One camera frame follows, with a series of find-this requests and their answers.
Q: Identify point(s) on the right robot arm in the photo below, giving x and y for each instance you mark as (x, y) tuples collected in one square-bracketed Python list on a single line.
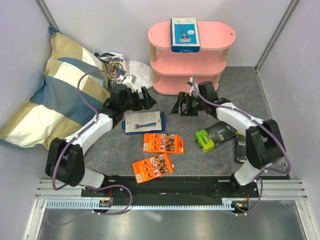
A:
[(264, 143)]

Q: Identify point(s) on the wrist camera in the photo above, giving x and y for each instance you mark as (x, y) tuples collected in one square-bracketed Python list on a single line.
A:
[(194, 90), (129, 81)]

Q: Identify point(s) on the white blue razor box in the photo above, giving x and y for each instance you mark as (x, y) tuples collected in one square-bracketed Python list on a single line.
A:
[(144, 122)]

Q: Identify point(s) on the green black razor pack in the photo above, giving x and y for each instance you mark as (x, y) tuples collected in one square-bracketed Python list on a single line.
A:
[(211, 137)]

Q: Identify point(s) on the pink three-tier shelf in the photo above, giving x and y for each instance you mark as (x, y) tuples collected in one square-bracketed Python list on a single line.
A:
[(172, 70)]

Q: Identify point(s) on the black green razor box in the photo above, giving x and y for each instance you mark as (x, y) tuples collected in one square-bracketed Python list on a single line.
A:
[(241, 141)]

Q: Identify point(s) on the striped blue beige pillow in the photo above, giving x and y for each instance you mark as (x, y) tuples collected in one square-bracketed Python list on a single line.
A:
[(73, 81)]

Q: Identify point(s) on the blue razor box clear front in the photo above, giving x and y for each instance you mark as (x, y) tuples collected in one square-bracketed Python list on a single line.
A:
[(184, 35)]

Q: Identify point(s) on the grey cable duct rail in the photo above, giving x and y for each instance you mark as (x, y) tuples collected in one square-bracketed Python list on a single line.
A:
[(78, 204)]

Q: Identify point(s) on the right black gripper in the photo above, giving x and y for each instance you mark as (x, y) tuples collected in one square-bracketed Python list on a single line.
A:
[(177, 107)]

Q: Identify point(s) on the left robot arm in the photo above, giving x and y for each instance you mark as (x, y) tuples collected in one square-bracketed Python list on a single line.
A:
[(65, 160)]

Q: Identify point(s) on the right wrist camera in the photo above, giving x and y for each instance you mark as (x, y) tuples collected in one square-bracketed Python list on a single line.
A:
[(194, 90)]

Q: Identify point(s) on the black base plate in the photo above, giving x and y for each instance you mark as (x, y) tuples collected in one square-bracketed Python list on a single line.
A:
[(183, 190)]

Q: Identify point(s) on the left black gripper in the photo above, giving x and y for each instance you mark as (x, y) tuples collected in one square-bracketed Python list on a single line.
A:
[(148, 102)]

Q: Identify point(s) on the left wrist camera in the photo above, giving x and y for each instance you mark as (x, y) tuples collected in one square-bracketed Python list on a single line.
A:
[(129, 81)]

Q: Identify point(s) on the orange razor box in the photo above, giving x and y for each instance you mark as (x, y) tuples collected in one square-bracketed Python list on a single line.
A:
[(153, 167), (163, 143)]

